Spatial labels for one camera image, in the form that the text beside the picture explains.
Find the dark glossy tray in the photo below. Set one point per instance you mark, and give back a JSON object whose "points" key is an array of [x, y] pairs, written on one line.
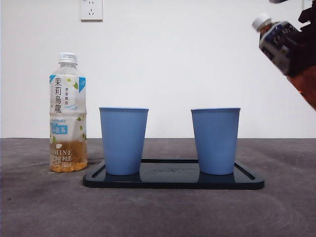
{"points": [[170, 179]]}

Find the white wall socket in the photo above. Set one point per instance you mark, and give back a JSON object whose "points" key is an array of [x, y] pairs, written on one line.
{"points": [[91, 10]]}

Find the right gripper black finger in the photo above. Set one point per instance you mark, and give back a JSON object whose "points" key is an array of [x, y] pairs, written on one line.
{"points": [[304, 53]]}

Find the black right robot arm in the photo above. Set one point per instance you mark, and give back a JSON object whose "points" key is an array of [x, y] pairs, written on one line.
{"points": [[308, 17]]}

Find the blue ribbed cup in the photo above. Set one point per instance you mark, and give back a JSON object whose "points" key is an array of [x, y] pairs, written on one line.
{"points": [[123, 140], [216, 140]]}

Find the dark oolong tea bottle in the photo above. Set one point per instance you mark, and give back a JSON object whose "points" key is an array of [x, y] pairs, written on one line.
{"points": [[274, 39]]}

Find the jasmine tea bottle pale label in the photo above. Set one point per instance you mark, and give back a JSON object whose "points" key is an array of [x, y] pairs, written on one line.
{"points": [[67, 98]]}

